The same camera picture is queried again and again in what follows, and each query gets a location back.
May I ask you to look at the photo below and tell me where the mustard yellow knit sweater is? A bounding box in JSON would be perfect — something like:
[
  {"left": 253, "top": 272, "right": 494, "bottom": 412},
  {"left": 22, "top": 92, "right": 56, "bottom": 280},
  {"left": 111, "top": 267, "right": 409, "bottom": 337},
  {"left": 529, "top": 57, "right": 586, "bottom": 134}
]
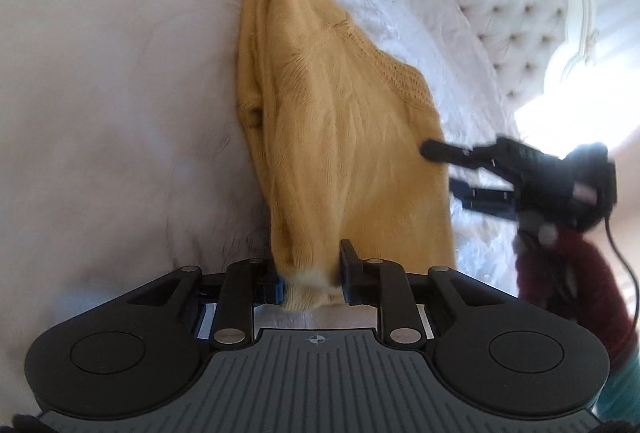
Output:
[{"left": 236, "top": 0, "right": 454, "bottom": 311}]

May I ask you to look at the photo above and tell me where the red gloved right hand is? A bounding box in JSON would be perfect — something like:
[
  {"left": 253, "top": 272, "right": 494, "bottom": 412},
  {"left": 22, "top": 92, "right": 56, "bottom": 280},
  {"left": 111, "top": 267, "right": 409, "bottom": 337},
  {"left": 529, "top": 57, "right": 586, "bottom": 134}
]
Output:
[{"left": 514, "top": 222, "right": 638, "bottom": 371}]

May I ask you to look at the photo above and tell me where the white floral bedspread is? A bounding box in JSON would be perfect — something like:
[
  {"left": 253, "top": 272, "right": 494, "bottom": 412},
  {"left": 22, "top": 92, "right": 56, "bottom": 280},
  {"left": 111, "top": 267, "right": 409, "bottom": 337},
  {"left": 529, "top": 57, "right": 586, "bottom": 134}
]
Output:
[{"left": 1, "top": 0, "right": 514, "bottom": 420}]

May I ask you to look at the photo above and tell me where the black cable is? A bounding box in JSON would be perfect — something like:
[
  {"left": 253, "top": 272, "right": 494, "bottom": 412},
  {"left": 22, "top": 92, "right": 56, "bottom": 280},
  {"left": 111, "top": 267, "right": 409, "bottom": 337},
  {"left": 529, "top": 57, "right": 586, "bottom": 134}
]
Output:
[{"left": 603, "top": 214, "right": 640, "bottom": 333}]

